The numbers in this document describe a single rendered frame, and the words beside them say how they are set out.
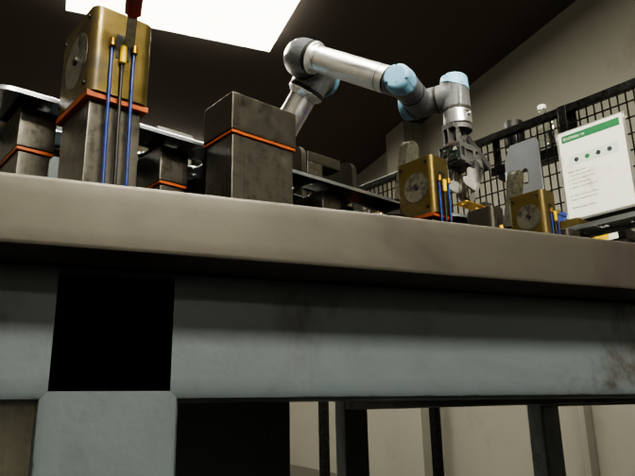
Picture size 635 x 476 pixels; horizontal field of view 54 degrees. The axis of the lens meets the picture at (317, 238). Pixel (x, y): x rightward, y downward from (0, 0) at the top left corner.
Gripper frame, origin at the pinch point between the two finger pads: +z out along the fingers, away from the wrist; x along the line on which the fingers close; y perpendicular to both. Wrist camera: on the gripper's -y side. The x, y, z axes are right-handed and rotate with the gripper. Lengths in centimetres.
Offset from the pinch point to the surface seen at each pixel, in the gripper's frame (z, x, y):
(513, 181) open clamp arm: 1.9, 17.5, 7.4
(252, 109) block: 9, 21, 84
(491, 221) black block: 14.8, 19.9, 21.9
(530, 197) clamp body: 7.3, 21.9, 8.5
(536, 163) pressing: -14.9, 5.4, -26.7
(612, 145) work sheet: -24, 16, -55
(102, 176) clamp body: 26, 24, 107
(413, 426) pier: 66, -226, -233
